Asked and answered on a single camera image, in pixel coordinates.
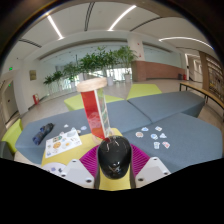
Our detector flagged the ceiling strip lights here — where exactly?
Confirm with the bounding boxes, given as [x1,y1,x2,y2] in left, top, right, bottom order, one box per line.
[45,4,214,51]

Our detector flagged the white sticker sheet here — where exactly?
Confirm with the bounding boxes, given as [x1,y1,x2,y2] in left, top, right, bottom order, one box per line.
[44,130,83,159]

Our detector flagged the lime green ottoman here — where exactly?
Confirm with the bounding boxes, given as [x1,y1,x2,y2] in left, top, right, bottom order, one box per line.
[125,83,163,101]
[63,94,125,112]
[0,118,24,154]

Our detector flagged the large grey ottoman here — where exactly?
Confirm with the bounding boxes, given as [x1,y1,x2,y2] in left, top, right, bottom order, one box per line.
[122,112,224,174]
[14,99,153,165]
[128,90,206,124]

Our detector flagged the black computer mouse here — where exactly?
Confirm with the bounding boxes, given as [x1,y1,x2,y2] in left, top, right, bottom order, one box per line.
[96,135,133,180]

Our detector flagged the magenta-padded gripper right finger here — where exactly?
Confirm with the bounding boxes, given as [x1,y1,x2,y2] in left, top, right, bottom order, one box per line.
[128,143,172,190]

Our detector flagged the dark blue folded umbrella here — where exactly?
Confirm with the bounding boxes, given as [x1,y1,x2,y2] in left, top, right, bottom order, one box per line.
[31,122,55,146]

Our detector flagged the group of potted plants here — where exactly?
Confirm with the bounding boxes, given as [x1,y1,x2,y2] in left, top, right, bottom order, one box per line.
[43,45,138,96]

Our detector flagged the white door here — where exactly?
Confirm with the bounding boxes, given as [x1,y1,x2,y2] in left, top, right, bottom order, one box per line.
[1,87,19,119]

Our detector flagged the red fire extinguisher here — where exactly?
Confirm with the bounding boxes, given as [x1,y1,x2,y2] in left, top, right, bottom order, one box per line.
[32,93,40,106]

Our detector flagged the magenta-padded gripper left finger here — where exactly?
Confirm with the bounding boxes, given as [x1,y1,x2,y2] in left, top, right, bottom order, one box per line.
[61,145,102,190]

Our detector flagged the dark grey seat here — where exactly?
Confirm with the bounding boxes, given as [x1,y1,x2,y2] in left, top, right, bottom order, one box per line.
[0,140,14,161]

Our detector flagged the red acrylic tower wooden ends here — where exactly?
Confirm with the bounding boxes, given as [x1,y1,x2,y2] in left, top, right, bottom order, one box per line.
[76,77,116,144]

